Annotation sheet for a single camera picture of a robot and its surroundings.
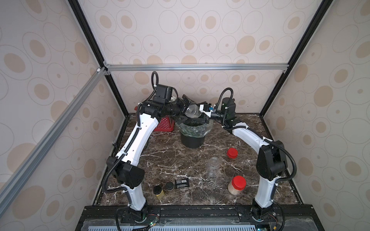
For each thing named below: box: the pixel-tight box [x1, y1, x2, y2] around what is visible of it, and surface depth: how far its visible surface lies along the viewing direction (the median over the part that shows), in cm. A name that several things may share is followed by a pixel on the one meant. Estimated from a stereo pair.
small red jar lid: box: [226, 147, 238, 159], surface depth 97 cm
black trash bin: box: [180, 131, 206, 149], surface depth 104 cm
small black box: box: [174, 178, 190, 190], surface depth 85 cm
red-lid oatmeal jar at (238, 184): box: [227, 175, 247, 195], surface depth 74 cm
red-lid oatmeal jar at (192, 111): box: [184, 103, 202, 118], surface depth 71 cm
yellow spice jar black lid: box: [153, 185, 165, 199], surface depth 74 cm
